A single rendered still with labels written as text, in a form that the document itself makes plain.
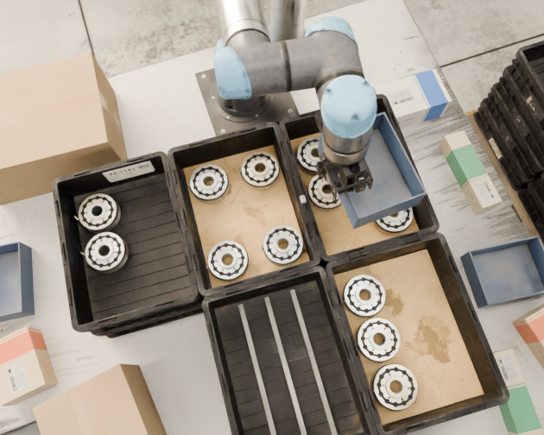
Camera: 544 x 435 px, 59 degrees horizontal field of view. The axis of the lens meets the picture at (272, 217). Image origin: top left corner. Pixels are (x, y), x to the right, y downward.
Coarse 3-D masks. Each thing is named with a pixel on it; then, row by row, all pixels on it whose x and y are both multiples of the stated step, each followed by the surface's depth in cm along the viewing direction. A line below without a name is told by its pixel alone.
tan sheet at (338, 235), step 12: (324, 192) 130; (324, 216) 128; (336, 216) 128; (324, 228) 127; (336, 228) 127; (348, 228) 127; (360, 228) 127; (372, 228) 127; (408, 228) 127; (324, 240) 126; (336, 240) 126; (348, 240) 126; (360, 240) 126; (372, 240) 126; (336, 252) 125
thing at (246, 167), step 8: (256, 152) 131; (264, 152) 131; (248, 160) 131; (256, 160) 130; (264, 160) 130; (272, 160) 130; (248, 168) 130; (272, 168) 129; (248, 176) 129; (256, 176) 129; (264, 176) 129; (272, 176) 129; (256, 184) 128; (264, 184) 128
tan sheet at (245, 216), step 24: (192, 168) 134; (240, 168) 133; (192, 192) 131; (240, 192) 131; (264, 192) 131; (216, 216) 129; (240, 216) 129; (264, 216) 129; (288, 216) 128; (216, 240) 127; (240, 240) 127; (264, 264) 124
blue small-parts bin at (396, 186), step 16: (384, 112) 102; (384, 128) 105; (320, 144) 103; (384, 144) 107; (400, 144) 100; (368, 160) 106; (384, 160) 106; (400, 160) 103; (368, 176) 105; (384, 176) 105; (400, 176) 105; (416, 176) 98; (352, 192) 104; (368, 192) 104; (384, 192) 104; (400, 192) 104; (416, 192) 100; (352, 208) 96; (368, 208) 103; (384, 208) 96; (400, 208) 100; (352, 224) 101
